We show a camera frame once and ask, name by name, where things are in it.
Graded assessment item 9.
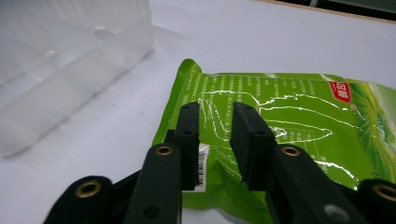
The green plastic snack packet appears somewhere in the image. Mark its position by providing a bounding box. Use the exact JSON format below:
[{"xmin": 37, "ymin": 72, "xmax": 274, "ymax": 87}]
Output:
[{"xmin": 151, "ymin": 58, "xmax": 396, "ymax": 224}]

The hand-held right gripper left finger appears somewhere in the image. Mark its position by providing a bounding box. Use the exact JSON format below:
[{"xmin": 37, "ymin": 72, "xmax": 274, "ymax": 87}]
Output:
[{"xmin": 123, "ymin": 101, "xmax": 201, "ymax": 224}]

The clear plastic storage box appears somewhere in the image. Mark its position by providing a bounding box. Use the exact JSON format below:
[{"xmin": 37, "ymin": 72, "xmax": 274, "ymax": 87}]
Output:
[{"xmin": 0, "ymin": 0, "xmax": 155, "ymax": 158}]

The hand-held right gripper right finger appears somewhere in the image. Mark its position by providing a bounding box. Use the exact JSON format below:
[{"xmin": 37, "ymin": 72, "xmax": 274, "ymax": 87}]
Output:
[{"xmin": 229, "ymin": 102, "xmax": 370, "ymax": 224}]

